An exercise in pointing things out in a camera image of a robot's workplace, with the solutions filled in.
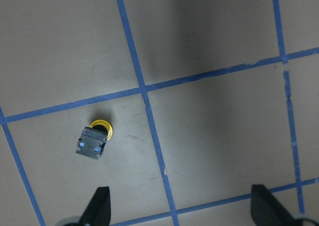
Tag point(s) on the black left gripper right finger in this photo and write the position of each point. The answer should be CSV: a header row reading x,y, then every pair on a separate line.
x,y
266,210

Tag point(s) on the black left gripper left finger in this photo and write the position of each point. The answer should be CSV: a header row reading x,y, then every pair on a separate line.
x,y
97,212

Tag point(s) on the yellow push button switch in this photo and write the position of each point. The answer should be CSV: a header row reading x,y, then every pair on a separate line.
x,y
94,138

